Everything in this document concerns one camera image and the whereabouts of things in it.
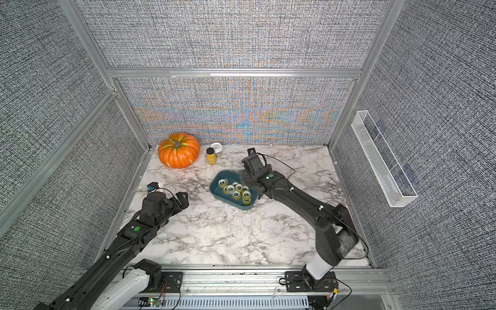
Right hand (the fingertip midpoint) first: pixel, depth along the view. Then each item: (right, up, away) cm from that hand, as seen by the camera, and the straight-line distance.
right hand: (254, 165), depth 85 cm
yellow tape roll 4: (-9, -15, +12) cm, 21 cm away
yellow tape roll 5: (-3, -15, +11) cm, 18 cm away
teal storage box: (-14, -11, +14) cm, 22 cm away
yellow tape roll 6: (-3, -18, +10) cm, 20 cm away
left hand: (-30, -13, -5) cm, 33 cm away
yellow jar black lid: (-23, +5, +22) cm, 32 cm away
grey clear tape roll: (-9, -10, +15) cm, 20 cm away
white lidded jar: (-20, +10, +25) cm, 33 cm away
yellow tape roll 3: (-7, -11, +13) cm, 19 cm away
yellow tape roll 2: (-11, -12, +13) cm, 21 cm away
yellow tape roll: (-16, -9, +15) cm, 24 cm away
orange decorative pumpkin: (-39, +8, +18) cm, 43 cm away
